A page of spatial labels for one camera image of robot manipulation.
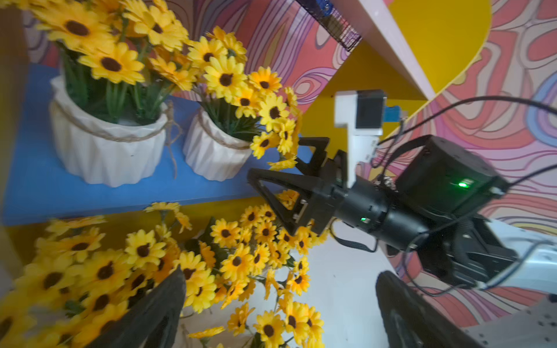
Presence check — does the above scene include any shelf sunflower pot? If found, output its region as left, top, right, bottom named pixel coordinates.
left=200, top=204, right=319, bottom=307
left=184, top=26, right=303, bottom=181
left=1, top=215, right=134, bottom=347
left=124, top=202, right=218, bottom=314
left=17, top=1, right=197, bottom=187
left=226, top=270, right=325, bottom=347

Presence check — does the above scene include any black wire basket back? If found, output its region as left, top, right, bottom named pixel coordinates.
left=297, top=0, right=361, bottom=52

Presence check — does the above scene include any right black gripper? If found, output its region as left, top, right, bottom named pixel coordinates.
left=247, top=137, right=431, bottom=250

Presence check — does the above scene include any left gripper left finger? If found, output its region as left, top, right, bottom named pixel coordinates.
left=88, top=268, right=187, bottom=347

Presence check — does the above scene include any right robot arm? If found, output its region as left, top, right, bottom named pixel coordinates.
left=247, top=135, right=556, bottom=347

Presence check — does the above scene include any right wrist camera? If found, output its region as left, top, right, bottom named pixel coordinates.
left=334, top=90, right=404, bottom=189

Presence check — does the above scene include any blue object in back basket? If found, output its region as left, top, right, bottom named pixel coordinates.
left=316, top=0, right=334, bottom=17

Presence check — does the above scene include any yellow wooden shelf unit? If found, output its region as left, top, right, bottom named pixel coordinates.
left=0, top=0, right=493, bottom=262

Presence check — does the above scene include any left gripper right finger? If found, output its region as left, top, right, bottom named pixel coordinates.
left=376, top=271, right=480, bottom=347

